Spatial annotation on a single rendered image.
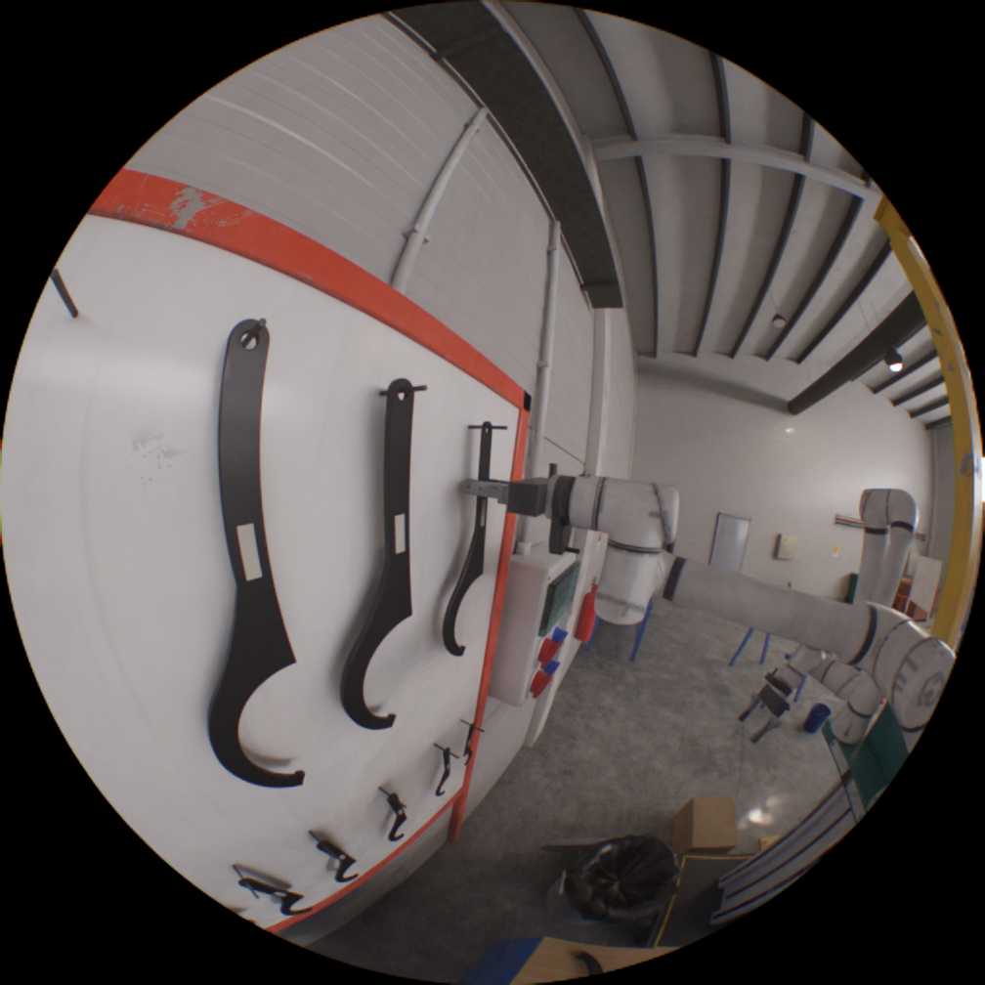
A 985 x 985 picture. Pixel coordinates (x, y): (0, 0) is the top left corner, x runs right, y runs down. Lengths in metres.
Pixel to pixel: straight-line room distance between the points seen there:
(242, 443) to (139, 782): 0.46
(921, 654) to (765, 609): 0.32
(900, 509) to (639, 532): 1.03
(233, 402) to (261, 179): 0.31
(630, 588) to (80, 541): 0.63
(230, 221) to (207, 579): 0.35
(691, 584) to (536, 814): 2.12
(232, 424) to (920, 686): 0.81
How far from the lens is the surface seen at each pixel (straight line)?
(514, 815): 2.41
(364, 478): 0.39
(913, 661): 0.58
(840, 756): 1.43
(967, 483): 2.18
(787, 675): 1.08
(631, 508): 0.42
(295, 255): 0.37
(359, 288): 0.40
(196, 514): 0.32
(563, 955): 1.27
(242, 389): 0.27
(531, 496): 0.43
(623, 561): 0.43
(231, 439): 0.27
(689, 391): 9.86
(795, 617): 0.59
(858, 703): 1.42
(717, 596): 0.56
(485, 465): 0.53
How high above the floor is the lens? 2.15
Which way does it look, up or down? 2 degrees down
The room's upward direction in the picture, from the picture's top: 8 degrees clockwise
